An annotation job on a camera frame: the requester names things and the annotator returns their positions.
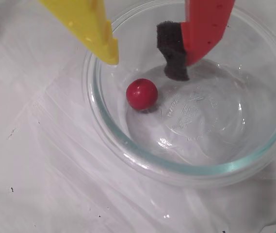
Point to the red round candy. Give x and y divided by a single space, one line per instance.
141 94

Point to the glass bowl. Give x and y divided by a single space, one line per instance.
225 121

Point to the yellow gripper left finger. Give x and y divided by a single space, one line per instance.
84 21

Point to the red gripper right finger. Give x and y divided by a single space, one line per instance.
205 24

